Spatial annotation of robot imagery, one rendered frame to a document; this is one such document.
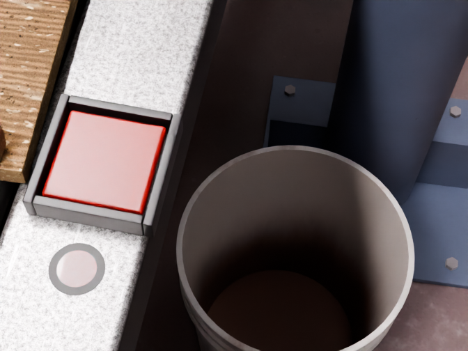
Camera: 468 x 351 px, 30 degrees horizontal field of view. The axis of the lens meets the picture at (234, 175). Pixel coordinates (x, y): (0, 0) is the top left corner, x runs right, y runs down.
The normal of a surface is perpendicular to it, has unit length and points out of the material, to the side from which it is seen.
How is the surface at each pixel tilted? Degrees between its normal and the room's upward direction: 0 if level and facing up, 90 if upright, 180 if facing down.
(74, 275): 0
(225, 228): 87
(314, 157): 87
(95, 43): 0
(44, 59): 0
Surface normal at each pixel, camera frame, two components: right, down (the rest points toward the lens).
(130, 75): 0.02, -0.49
